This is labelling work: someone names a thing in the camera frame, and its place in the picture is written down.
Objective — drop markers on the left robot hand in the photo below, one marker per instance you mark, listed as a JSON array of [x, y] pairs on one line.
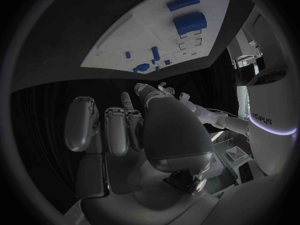
[[166, 90]]

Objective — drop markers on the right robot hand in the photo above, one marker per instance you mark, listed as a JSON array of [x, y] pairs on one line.
[[173, 135]]

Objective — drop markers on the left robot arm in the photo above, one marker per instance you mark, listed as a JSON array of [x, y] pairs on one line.
[[220, 119]]

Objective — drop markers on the white task board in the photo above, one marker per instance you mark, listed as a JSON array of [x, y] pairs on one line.
[[152, 37]]

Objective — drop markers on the small blue plug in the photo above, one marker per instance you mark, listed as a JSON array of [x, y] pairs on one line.
[[157, 68]]

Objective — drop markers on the blue block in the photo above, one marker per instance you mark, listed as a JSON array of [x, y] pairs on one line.
[[167, 62]]

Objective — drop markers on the small blue peg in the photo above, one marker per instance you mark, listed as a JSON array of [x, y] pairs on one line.
[[153, 61]]

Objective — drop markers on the blue slim cylinder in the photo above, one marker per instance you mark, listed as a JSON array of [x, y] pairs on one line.
[[155, 53]]

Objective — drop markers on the checkered calibration panel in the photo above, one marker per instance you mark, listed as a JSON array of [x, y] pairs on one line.
[[236, 153]]

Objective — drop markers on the blue thick cylinder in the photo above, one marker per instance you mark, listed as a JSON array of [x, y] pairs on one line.
[[189, 23]]

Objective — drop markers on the blue long cylinder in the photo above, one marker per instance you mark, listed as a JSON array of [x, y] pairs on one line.
[[183, 3]]

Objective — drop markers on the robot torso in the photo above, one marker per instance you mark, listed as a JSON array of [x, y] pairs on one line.
[[269, 144]]

